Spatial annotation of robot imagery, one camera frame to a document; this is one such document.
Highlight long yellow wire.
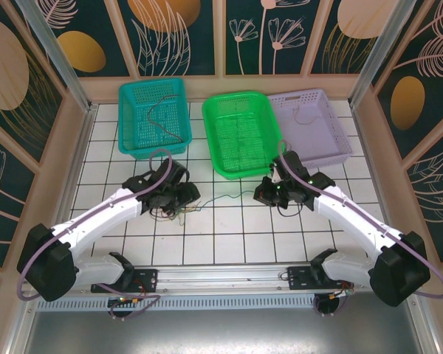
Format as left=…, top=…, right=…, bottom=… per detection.
left=158, top=203, right=204, bottom=226

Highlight green thin wire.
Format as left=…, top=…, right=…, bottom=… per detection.
left=191, top=190, right=261, bottom=213

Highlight short yellow wire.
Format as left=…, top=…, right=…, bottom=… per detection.
left=293, top=105, right=323, bottom=126

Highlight teal plastic basket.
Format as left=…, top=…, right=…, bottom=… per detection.
left=117, top=77, right=193, bottom=161

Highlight lavender plastic basket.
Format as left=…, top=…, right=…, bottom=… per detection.
left=267, top=87, right=355, bottom=170

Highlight green plastic basket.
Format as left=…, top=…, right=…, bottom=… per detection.
left=201, top=91, right=289, bottom=181

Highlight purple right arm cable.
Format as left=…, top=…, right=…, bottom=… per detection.
left=278, top=139, right=443, bottom=319

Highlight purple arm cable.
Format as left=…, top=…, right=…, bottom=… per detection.
left=278, top=139, right=443, bottom=319
left=17, top=149, right=173, bottom=320

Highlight thin black right gripper cable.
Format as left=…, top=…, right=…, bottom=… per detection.
left=278, top=201, right=304, bottom=218

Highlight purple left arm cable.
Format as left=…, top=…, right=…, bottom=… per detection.
left=17, top=149, right=173, bottom=320

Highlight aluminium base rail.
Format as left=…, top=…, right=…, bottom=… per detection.
left=132, top=263, right=320, bottom=295

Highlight thin red black base wires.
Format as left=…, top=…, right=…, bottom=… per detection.
left=330, top=282, right=355, bottom=300
left=132, top=280, right=148, bottom=300

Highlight white slotted cable duct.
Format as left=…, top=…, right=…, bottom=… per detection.
left=36, top=297, right=351, bottom=311

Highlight aluminium frame post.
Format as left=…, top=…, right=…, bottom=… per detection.
left=348, top=0, right=431, bottom=108
left=14, top=0, right=99, bottom=114

